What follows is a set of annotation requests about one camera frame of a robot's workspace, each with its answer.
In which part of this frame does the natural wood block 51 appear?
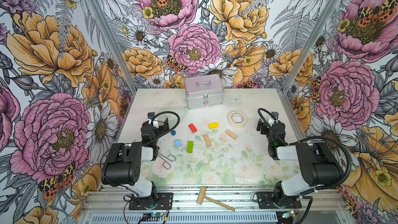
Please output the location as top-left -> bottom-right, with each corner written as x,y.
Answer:
226,130 -> 238,140

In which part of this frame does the natural wood block 31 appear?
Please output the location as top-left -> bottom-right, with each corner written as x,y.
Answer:
203,134 -> 211,147

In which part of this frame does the yellow wood block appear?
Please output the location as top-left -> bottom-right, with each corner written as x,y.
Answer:
208,122 -> 219,130

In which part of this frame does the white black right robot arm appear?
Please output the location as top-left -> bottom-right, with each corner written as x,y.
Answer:
257,108 -> 352,208

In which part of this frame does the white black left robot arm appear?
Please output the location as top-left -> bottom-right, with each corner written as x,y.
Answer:
101,112 -> 170,210

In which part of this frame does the red wood block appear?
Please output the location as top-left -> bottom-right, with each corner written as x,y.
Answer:
188,123 -> 198,133

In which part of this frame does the green wood block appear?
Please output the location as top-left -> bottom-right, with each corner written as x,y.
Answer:
187,141 -> 194,153

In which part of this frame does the masking tape roll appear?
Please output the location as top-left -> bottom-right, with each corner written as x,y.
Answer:
228,111 -> 247,128

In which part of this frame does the silver pink metal case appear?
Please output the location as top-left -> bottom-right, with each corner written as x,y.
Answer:
184,74 -> 224,110

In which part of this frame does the wooden mallet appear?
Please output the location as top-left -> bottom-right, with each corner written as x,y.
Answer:
196,187 -> 235,212

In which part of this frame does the left circuit board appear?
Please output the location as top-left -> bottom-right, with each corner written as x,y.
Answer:
143,212 -> 169,219

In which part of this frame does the circuit board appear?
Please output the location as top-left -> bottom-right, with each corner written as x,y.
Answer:
143,212 -> 169,219
281,210 -> 295,218

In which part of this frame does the right circuit board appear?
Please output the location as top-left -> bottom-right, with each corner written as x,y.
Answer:
281,210 -> 295,218

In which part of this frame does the right black cable hose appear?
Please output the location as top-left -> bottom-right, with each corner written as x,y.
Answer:
257,108 -> 352,194

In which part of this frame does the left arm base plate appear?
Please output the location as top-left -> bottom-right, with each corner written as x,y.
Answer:
127,193 -> 174,211

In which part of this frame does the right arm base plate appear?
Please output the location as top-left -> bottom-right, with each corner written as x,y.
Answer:
252,191 -> 302,209

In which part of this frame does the aluminium front rail frame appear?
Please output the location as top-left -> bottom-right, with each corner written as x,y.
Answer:
78,185 -> 355,224

